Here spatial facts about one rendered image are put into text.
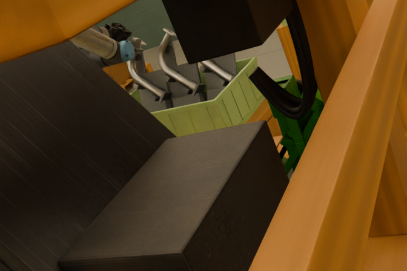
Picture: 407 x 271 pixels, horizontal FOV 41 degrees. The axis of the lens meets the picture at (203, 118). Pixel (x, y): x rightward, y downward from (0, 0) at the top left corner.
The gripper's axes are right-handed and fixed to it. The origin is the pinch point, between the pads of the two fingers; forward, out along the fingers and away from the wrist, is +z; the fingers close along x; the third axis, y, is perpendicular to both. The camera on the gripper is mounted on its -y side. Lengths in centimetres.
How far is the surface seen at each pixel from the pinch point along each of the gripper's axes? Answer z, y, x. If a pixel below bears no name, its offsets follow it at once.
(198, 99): 1.1, -2.1, -39.7
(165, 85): 7.2, -8.7, -19.5
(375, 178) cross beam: -125, 50, -123
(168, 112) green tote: -18.2, -6.3, -40.4
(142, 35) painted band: 549, -175, 367
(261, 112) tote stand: 7, 7, -63
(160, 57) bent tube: 1.5, 2.2, -14.4
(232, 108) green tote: -8, 6, -58
